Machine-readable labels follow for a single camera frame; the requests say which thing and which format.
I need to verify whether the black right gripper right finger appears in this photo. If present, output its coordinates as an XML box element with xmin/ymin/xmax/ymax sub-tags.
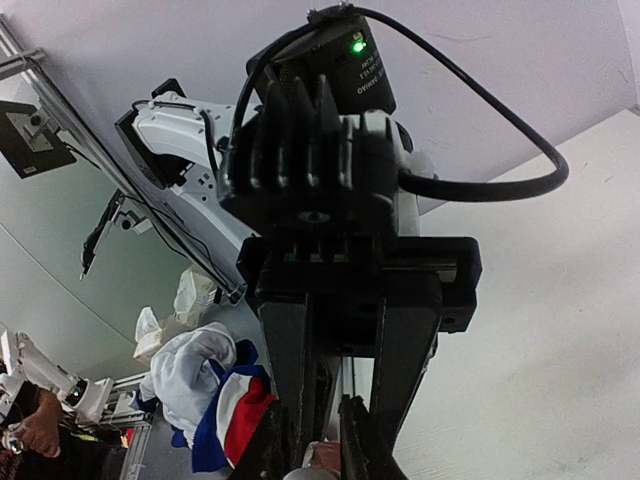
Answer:
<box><xmin>339</xmin><ymin>395</ymin><xmax>407</xmax><ymax>480</ymax></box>

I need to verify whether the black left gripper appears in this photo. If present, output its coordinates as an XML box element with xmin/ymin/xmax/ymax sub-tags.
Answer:
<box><xmin>234</xmin><ymin>14</ymin><xmax>481</xmax><ymax>455</ymax></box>

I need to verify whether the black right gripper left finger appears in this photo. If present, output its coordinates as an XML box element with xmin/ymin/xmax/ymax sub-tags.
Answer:
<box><xmin>229</xmin><ymin>400</ymin><xmax>290</xmax><ymax>480</ymax></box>

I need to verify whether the grey nail polish cap brush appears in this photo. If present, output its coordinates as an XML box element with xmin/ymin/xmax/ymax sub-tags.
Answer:
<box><xmin>284</xmin><ymin>467</ymin><xmax>337</xmax><ymax>480</ymax></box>

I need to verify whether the red nail polish bottle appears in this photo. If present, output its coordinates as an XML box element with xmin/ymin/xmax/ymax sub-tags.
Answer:
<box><xmin>302</xmin><ymin>441</ymin><xmax>341</xmax><ymax>474</ymax></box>

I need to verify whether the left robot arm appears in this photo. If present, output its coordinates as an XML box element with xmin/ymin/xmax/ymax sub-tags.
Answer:
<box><xmin>116</xmin><ymin>7</ymin><xmax>481</xmax><ymax>451</ymax></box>

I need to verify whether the red white blue sleeve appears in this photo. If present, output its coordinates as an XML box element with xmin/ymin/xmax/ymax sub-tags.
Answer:
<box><xmin>190</xmin><ymin>339</ymin><xmax>276</xmax><ymax>473</ymax></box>

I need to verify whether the white cloth pile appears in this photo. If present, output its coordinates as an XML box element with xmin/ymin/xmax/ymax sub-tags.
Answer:
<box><xmin>136</xmin><ymin>267</ymin><xmax>238</xmax><ymax>446</ymax></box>

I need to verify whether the background person hand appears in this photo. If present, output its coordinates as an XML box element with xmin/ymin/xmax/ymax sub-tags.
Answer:
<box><xmin>22</xmin><ymin>388</ymin><xmax>63</xmax><ymax>458</ymax></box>

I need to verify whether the aluminium frame post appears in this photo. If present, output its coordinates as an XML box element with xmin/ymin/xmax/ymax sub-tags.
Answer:
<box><xmin>1</xmin><ymin>15</ymin><xmax>251</xmax><ymax>305</ymax></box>

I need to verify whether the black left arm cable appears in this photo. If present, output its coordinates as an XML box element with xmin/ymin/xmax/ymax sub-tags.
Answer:
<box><xmin>229</xmin><ymin>4</ymin><xmax>571</xmax><ymax>204</ymax></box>

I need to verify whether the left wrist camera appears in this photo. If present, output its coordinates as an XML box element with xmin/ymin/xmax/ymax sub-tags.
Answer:
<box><xmin>218</xmin><ymin>76</ymin><xmax>402</xmax><ymax>236</ymax></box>

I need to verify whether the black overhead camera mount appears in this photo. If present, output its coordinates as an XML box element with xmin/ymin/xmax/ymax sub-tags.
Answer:
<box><xmin>1</xmin><ymin>100</ymin><xmax>76</xmax><ymax>179</ymax></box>

